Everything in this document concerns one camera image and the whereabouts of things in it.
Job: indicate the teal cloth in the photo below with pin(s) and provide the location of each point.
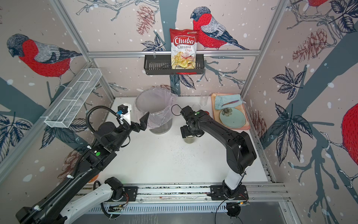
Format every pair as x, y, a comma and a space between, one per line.
228, 101

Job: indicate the jar with beige lid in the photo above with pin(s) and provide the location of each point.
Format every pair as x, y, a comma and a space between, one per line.
189, 139

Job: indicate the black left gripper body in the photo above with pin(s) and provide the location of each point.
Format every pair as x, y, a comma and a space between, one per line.
133, 126

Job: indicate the black wall basket shelf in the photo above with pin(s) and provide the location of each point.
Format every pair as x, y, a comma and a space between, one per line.
161, 65

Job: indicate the light green floral plate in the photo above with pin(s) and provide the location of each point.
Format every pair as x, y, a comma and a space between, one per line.
232, 118

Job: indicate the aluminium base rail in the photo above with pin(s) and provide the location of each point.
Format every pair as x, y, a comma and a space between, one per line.
200, 192

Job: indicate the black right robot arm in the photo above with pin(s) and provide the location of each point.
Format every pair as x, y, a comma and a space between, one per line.
240, 152

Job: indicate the Chuba cassava chips bag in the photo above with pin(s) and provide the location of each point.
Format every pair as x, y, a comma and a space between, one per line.
183, 49

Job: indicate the pink tray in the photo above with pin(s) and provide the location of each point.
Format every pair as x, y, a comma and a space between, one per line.
216, 113

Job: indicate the clear plastic jar lid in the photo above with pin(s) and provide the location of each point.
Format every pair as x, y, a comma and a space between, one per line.
196, 107

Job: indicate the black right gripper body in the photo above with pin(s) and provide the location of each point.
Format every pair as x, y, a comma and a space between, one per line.
187, 131

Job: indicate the clear plastic mung bean jar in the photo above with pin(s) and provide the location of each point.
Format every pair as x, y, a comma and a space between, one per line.
204, 97

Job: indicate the metal mesh trash bin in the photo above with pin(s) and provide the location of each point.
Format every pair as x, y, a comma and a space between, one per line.
160, 126

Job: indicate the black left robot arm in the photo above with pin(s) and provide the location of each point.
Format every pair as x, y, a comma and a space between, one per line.
58, 207

